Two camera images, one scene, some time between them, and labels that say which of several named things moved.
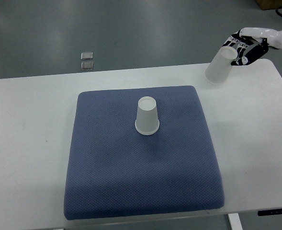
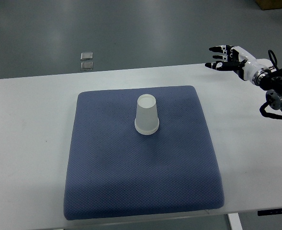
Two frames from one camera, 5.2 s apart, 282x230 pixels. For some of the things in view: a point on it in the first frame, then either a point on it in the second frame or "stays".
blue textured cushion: [139, 152] stays
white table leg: [235, 221] stays
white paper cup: [218, 71] to [146, 121]
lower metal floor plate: [87, 65] stays
